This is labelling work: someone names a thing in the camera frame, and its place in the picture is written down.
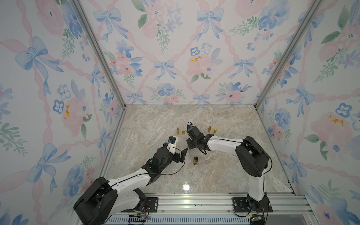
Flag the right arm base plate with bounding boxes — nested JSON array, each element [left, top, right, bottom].
[[232, 196, 273, 213]]

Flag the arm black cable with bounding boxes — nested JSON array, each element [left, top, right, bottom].
[[187, 121, 273, 197], [160, 146, 187, 176]]

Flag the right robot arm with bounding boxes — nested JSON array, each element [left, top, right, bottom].
[[187, 132, 272, 212]]

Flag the left aluminium corner post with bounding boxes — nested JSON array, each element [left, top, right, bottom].
[[69, 0, 126, 110]]

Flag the aluminium corner post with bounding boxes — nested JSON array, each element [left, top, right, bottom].
[[255, 0, 323, 110], [69, 0, 126, 110]]

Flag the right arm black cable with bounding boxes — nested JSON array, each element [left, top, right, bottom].
[[187, 121, 273, 197]]

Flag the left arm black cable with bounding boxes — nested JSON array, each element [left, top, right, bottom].
[[160, 146, 187, 176]]

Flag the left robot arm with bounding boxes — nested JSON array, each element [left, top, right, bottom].
[[73, 145, 188, 225]]

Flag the right aluminium corner post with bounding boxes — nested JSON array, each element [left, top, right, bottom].
[[255, 0, 323, 110]]

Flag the aluminium front rail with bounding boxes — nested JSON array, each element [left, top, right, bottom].
[[73, 193, 318, 225]]

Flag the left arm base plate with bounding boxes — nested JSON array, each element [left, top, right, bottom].
[[122, 197, 159, 213]]

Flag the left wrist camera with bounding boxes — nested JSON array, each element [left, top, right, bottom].
[[165, 136, 178, 154]]

